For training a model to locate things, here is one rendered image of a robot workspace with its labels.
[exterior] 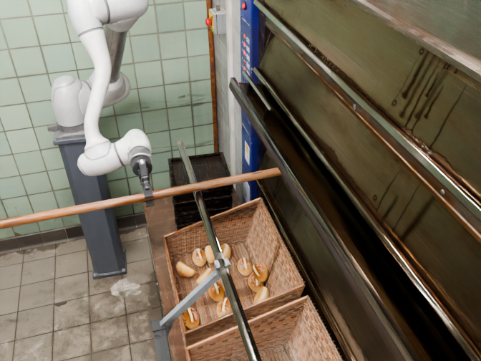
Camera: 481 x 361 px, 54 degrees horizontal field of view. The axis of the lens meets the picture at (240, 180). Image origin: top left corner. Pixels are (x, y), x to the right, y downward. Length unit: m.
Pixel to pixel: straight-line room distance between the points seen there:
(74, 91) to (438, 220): 1.81
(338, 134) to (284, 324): 0.82
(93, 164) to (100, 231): 0.98
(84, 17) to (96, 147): 0.49
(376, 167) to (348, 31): 0.35
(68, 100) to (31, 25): 0.49
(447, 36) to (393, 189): 0.38
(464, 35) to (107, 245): 2.39
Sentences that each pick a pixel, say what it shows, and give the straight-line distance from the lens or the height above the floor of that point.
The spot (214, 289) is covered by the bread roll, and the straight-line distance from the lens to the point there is 2.09.
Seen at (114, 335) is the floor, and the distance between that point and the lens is 2.83.
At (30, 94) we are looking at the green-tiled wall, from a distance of 2.87.
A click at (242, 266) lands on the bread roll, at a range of 2.18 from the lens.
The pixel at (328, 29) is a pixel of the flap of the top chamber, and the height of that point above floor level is 1.79.
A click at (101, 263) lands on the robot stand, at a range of 3.04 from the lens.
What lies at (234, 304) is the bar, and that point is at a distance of 1.36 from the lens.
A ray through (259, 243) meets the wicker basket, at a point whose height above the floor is 0.70.
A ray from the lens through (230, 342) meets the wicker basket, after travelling 1.86.
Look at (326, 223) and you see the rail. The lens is 1.20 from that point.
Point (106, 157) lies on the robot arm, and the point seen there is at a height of 1.20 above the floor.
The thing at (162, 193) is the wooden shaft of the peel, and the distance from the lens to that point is 1.69.
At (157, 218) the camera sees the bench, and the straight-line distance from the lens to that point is 2.55.
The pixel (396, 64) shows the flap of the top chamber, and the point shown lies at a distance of 1.10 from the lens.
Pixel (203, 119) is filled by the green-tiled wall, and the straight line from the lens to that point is 3.02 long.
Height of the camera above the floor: 2.24
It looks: 37 degrees down
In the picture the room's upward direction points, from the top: 1 degrees counter-clockwise
